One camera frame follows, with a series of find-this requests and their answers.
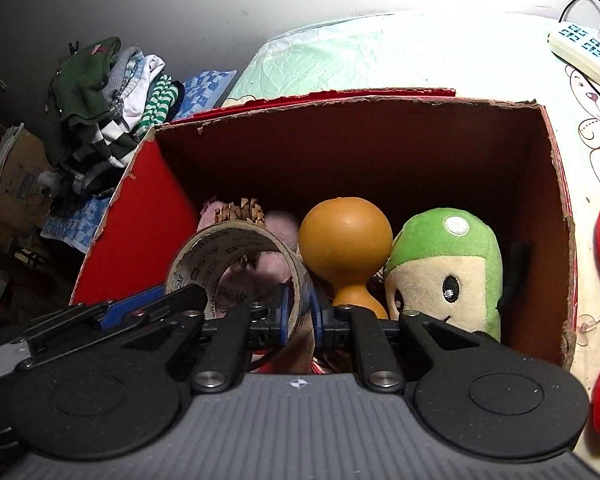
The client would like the packing tape roll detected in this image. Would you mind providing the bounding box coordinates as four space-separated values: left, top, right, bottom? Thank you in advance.
166 220 314 346

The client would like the brown pine cone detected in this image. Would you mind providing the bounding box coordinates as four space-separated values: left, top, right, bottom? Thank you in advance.
214 198 265 226

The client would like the pink plush toy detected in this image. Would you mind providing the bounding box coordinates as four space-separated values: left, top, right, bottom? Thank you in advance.
213 198 299 318

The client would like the blue checked towel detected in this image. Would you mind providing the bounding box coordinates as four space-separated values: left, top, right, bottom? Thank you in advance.
40 69 237 255

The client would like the green plush doll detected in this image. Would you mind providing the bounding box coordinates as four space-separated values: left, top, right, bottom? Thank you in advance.
382 208 503 340

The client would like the orange gourd toy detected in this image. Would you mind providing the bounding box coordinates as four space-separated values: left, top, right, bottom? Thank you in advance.
299 197 393 320

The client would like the cardboard carton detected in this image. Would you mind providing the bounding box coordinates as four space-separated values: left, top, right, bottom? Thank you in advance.
0 124 52 231

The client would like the red cardboard box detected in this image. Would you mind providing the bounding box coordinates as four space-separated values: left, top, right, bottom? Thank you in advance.
71 89 577 366

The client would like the pile of folded clothes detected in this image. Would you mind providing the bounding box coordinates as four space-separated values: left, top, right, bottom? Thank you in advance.
42 36 184 210

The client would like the green bear pillow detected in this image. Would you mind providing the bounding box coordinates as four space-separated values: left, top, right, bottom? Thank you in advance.
222 8 600 480

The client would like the white power strip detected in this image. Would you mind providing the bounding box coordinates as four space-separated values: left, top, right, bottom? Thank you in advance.
547 22 600 85

